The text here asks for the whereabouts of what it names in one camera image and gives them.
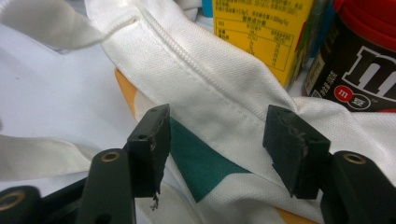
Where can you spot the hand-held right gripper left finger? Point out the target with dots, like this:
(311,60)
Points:
(149,155)

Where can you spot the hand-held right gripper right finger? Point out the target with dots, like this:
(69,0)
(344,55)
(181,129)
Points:
(295,155)

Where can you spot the dark candy jar red lid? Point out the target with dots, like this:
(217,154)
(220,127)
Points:
(358,62)

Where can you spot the white table sheet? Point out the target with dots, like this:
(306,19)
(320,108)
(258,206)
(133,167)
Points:
(62,93)

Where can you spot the yellow carton box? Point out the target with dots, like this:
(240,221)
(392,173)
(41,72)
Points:
(258,31)

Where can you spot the white patterned tote bag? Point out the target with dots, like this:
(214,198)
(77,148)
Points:
(218,77)

